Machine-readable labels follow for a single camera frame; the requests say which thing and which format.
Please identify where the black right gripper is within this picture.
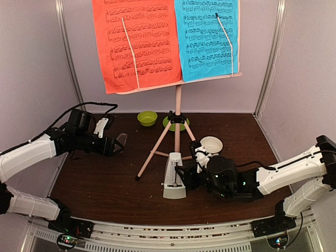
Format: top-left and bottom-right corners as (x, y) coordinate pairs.
(175, 161), (230, 199)

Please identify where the clear metronome cover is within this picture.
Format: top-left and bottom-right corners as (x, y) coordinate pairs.
(117, 133), (128, 148)

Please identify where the grey metronome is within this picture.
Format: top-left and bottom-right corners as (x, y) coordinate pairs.
(163, 152), (186, 200)

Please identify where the pink music stand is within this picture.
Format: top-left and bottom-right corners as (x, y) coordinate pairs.
(121, 7), (234, 181)

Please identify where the blue cloth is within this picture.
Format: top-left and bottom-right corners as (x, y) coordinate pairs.
(174, 0), (240, 82)

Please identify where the red sheet music mat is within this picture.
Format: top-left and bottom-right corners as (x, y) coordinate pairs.
(92, 1), (182, 94)

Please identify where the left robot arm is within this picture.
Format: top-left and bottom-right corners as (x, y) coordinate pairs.
(1, 109), (127, 233)

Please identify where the white bowl dark outside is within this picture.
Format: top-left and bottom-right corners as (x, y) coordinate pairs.
(200, 136), (223, 154)

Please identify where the small green bowl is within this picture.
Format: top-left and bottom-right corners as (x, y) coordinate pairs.
(137, 111), (158, 127)

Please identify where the green plate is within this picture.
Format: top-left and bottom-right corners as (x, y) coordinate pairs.
(162, 116), (190, 132)

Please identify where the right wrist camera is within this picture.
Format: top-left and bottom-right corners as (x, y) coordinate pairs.
(188, 140), (213, 174)

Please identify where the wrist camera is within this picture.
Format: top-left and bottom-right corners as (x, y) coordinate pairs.
(188, 140), (213, 174)
(93, 114), (114, 139)

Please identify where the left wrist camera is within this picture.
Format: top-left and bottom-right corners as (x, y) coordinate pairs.
(93, 114), (114, 139)

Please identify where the aluminium front rail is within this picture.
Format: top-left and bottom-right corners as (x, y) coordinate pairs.
(26, 207), (318, 252)

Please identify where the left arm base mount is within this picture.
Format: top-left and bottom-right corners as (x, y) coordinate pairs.
(48, 218), (94, 251)

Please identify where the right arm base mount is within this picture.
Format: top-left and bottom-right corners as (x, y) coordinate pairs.
(251, 217), (296, 250)

